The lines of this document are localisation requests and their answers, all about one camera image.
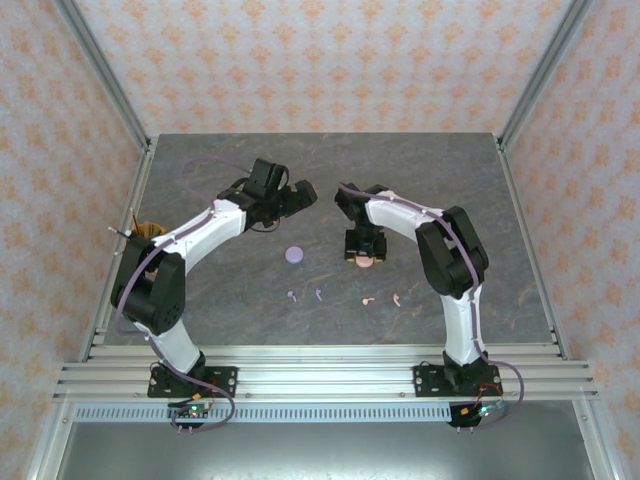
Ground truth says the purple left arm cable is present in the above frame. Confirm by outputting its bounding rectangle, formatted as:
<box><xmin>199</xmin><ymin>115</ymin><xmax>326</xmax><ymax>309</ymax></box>
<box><xmin>114</xmin><ymin>156</ymin><xmax>251</xmax><ymax>436</ymax></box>

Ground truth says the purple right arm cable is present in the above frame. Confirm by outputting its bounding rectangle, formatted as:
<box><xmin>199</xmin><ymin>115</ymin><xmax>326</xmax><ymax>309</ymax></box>
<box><xmin>338</xmin><ymin>182</ymin><xmax>526</xmax><ymax>432</ymax></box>

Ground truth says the aluminium side rail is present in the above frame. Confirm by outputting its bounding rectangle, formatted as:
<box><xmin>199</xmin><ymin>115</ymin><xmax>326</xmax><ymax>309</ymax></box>
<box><xmin>77</xmin><ymin>137</ymin><xmax>159</xmax><ymax>364</ymax></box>
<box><xmin>494</xmin><ymin>134</ymin><xmax>572</xmax><ymax>362</ymax></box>

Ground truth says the yellow pen holder cup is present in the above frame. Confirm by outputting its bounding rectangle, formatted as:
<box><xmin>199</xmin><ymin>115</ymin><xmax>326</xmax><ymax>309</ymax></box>
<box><xmin>128</xmin><ymin>219</ymin><xmax>168</xmax><ymax>277</ymax></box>

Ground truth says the aluminium frame post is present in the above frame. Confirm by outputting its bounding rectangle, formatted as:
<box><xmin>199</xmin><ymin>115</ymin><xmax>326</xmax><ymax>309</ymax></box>
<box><xmin>53</xmin><ymin>0</ymin><xmax>154</xmax><ymax>154</ymax></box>
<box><xmin>497</xmin><ymin>0</ymin><xmax>597</xmax><ymax>154</ymax></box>

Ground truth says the slotted grey cable duct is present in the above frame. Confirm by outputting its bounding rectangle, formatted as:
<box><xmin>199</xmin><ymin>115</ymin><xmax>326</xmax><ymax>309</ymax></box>
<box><xmin>73</xmin><ymin>404</ymin><xmax>476</xmax><ymax>425</ymax></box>

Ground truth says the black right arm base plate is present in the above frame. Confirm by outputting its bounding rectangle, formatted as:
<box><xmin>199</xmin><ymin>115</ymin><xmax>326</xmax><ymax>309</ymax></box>
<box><xmin>412</xmin><ymin>363</ymin><xmax>501</xmax><ymax>399</ymax></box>

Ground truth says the controller board with green LED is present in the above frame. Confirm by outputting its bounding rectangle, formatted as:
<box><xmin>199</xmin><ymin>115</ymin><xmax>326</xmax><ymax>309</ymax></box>
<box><xmin>449</xmin><ymin>398</ymin><xmax>507</xmax><ymax>430</ymax></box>
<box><xmin>167</xmin><ymin>399</ymin><xmax>217</xmax><ymax>435</ymax></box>

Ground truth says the grey metal sheet panel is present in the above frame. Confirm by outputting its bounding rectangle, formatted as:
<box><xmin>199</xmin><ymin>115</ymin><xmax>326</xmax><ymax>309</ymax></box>
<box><xmin>29</xmin><ymin>399</ymin><xmax>619</xmax><ymax>480</ymax></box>

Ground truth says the aluminium cross rail beam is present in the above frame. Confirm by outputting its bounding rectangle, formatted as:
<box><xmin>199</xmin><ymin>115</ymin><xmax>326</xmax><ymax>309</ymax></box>
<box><xmin>52</xmin><ymin>343</ymin><xmax>600</xmax><ymax>402</ymax></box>

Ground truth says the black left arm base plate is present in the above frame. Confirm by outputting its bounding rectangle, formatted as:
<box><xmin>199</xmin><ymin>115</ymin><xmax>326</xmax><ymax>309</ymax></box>
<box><xmin>147</xmin><ymin>365</ymin><xmax>239</xmax><ymax>399</ymax></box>

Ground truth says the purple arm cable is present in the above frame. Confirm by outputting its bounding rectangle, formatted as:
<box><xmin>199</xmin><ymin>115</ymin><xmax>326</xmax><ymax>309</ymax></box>
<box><xmin>114</xmin><ymin>156</ymin><xmax>251</xmax><ymax>436</ymax></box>
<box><xmin>338</xmin><ymin>182</ymin><xmax>526</xmax><ymax>432</ymax></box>

